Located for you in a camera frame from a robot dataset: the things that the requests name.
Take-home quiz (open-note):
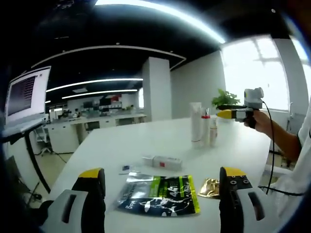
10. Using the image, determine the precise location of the black green foil pouch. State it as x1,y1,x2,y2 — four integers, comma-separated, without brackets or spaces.
114,171,202,217

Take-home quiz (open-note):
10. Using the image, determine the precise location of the small white red-label skincare tube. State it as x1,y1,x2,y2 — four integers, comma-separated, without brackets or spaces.
209,118,219,148

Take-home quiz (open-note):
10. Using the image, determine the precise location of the white red skincare spray bottle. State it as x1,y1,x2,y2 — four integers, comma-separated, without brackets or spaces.
201,108,211,146

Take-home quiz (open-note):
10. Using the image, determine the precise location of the potted green plant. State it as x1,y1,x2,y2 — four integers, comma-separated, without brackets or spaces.
211,88,240,125

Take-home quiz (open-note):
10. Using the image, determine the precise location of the thin ceiling light strip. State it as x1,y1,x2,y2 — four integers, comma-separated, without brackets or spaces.
62,89,139,100
45,78,144,93

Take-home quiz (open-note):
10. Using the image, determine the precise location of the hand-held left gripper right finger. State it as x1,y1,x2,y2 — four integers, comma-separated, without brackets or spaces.
218,166,280,233

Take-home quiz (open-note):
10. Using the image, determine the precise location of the large bright window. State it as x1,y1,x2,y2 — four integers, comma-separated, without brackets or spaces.
220,36,311,115

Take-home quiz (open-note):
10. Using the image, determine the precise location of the bright ceiling light strip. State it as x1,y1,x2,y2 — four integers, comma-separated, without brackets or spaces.
94,0,225,45

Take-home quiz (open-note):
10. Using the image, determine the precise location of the gold foil sachet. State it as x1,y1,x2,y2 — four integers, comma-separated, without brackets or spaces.
197,178,221,200

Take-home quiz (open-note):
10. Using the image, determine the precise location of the black laptop stand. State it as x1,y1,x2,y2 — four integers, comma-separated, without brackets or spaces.
2,121,53,195

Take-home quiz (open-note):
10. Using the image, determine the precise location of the white chair armrest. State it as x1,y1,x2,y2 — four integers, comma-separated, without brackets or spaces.
263,167,292,182

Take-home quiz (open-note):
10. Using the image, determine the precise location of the white office counter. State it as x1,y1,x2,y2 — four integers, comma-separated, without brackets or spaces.
47,113,148,155

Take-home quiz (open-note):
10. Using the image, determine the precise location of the small blue sample sachet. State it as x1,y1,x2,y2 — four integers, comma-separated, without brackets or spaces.
119,164,142,176

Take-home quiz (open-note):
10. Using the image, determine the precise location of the large white skincare tube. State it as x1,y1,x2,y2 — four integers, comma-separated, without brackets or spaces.
190,101,205,149

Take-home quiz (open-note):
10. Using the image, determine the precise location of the white red-label skincare box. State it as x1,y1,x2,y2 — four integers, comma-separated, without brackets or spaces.
142,155,183,170

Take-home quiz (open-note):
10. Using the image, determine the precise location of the black cable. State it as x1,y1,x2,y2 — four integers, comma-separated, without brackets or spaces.
258,100,307,196

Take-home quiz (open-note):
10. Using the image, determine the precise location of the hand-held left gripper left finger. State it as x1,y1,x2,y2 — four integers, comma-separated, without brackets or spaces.
38,167,106,233

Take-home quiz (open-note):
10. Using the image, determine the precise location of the white office chair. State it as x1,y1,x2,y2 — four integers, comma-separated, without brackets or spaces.
36,127,53,156

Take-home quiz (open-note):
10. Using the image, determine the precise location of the open laptop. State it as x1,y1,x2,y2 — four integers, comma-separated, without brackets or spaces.
2,66,52,136

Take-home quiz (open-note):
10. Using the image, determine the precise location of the person's right hand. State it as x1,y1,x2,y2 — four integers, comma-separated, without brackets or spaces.
244,111,271,133

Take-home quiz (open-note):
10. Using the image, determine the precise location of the person's white shirt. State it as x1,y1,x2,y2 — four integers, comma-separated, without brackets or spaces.
264,94,311,219

